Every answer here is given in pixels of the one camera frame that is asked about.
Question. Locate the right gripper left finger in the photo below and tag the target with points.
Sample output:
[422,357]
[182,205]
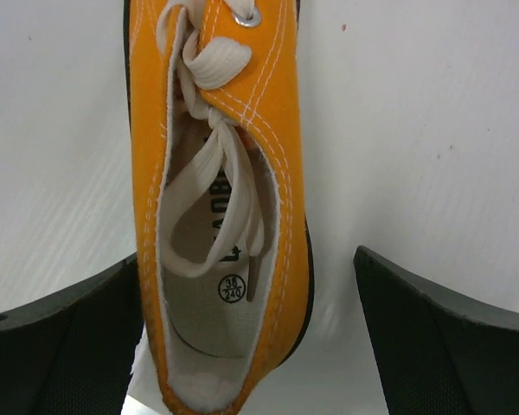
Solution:
[71,352]

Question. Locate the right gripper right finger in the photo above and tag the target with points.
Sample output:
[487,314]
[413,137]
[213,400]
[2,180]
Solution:
[437,351]

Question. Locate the orange canvas sneaker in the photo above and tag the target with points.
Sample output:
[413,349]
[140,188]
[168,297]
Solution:
[224,252]

